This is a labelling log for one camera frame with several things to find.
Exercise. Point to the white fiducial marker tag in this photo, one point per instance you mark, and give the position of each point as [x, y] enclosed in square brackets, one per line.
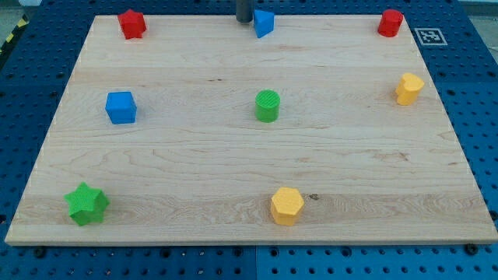
[429, 36]

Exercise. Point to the red cylinder block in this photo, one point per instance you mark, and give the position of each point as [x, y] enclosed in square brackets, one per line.
[391, 20]

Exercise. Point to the blue cube block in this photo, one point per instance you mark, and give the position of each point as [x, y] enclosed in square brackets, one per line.
[121, 107]

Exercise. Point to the green cylinder block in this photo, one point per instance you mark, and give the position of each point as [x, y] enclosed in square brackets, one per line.
[267, 106]

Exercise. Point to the yellow hexagon block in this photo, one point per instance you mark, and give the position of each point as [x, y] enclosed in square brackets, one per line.
[286, 206]

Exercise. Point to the light wooden board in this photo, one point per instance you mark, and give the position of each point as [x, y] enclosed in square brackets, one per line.
[198, 168]

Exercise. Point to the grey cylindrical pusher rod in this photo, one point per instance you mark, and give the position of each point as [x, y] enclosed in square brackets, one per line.
[244, 11]

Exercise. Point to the blue triangle block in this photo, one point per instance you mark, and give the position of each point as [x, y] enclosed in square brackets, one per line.
[263, 22]

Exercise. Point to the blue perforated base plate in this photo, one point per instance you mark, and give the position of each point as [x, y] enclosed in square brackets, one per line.
[44, 53]

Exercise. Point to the red star block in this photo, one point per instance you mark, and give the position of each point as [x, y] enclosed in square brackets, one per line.
[132, 23]

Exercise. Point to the green star block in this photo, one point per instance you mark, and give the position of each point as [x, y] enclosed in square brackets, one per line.
[86, 204]

